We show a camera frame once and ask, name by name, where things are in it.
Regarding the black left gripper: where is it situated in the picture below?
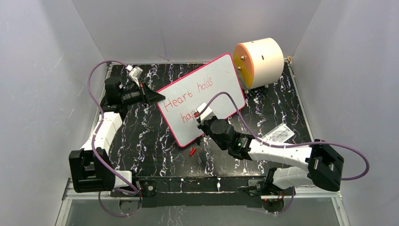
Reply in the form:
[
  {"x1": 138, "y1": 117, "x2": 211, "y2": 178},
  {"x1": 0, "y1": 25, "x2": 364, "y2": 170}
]
[{"x1": 121, "y1": 81, "x2": 166, "y2": 108}]

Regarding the pink-framed whiteboard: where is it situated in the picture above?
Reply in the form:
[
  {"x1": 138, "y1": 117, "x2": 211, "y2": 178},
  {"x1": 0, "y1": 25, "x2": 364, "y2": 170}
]
[{"x1": 157, "y1": 53, "x2": 246, "y2": 147}]

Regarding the red marker cap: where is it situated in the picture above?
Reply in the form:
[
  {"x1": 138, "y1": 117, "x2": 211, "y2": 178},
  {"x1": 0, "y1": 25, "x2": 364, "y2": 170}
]
[{"x1": 189, "y1": 148, "x2": 197, "y2": 156}]

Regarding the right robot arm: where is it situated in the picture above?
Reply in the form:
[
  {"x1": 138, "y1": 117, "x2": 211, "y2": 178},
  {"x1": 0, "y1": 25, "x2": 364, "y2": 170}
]
[{"x1": 197, "y1": 116, "x2": 344, "y2": 195}]

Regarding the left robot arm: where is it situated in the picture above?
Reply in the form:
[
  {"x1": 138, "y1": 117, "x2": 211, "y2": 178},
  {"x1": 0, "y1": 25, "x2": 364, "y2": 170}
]
[{"x1": 69, "y1": 77, "x2": 166, "y2": 196}]

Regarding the white printed card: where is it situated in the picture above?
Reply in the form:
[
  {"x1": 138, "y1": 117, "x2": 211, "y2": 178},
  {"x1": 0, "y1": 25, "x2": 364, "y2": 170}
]
[{"x1": 261, "y1": 123, "x2": 294, "y2": 143}]

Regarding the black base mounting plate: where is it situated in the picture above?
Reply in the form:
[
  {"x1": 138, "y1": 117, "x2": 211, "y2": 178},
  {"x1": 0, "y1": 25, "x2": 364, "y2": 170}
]
[{"x1": 110, "y1": 175, "x2": 281, "y2": 209}]

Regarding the white cylinder with orange face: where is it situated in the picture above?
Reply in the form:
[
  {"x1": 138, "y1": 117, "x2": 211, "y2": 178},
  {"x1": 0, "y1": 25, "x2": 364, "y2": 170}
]
[{"x1": 232, "y1": 38, "x2": 284, "y2": 91}]

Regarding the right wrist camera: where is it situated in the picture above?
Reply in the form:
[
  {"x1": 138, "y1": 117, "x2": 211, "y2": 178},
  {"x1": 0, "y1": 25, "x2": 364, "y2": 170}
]
[{"x1": 194, "y1": 102, "x2": 215, "y2": 124}]

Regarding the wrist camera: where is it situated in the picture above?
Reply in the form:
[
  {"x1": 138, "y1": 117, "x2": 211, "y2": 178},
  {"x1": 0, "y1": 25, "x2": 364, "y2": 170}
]
[
  {"x1": 194, "y1": 102, "x2": 215, "y2": 124},
  {"x1": 126, "y1": 65, "x2": 143, "y2": 86}
]

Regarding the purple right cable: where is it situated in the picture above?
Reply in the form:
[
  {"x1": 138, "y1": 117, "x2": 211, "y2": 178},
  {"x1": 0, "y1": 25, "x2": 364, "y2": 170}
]
[{"x1": 196, "y1": 91, "x2": 371, "y2": 216}]

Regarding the purple cable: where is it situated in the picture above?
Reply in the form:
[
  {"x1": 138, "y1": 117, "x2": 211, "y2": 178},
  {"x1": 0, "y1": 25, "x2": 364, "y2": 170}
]
[
  {"x1": 196, "y1": 91, "x2": 371, "y2": 216},
  {"x1": 87, "y1": 60, "x2": 141, "y2": 218}
]

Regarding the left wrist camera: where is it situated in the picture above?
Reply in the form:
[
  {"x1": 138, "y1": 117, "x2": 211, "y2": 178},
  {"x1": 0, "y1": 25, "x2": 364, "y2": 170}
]
[{"x1": 126, "y1": 65, "x2": 143, "y2": 86}]

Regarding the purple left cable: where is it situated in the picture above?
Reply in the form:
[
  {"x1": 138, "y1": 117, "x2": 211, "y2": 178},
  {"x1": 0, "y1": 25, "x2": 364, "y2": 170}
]
[{"x1": 87, "y1": 60, "x2": 141, "y2": 218}]

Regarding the aluminium frame rail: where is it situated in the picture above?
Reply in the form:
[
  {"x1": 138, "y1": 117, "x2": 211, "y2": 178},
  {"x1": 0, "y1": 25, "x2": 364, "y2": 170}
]
[{"x1": 62, "y1": 178, "x2": 342, "y2": 201}]

